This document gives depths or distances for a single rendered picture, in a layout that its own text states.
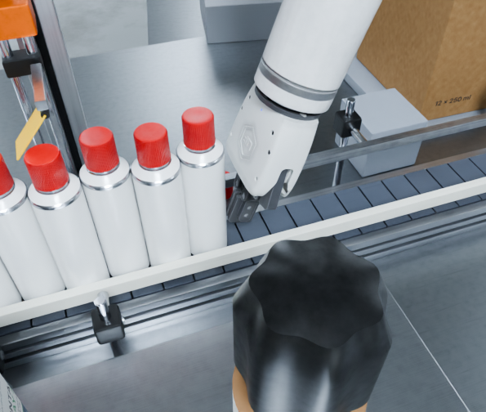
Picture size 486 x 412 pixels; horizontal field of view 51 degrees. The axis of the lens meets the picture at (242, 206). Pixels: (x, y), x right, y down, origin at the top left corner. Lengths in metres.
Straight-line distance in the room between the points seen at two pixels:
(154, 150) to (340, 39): 0.20
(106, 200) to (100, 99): 0.53
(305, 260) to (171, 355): 0.34
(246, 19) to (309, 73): 0.70
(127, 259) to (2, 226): 0.14
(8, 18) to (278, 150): 0.27
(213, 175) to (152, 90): 0.52
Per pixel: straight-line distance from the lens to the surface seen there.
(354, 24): 0.48
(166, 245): 0.58
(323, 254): 0.27
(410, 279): 0.72
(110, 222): 0.55
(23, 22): 0.51
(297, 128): 0.51
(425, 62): 0.92
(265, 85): 0.51
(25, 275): 0.60
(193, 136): 0.52
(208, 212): 0.58
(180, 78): 1.07
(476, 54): 0.94
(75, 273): 0.59
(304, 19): 0.48
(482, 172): 0.84
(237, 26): 1.18
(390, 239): 0.71
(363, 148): 0.69
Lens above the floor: 1.38
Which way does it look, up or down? 46 degrees down
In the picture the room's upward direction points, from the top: straight up
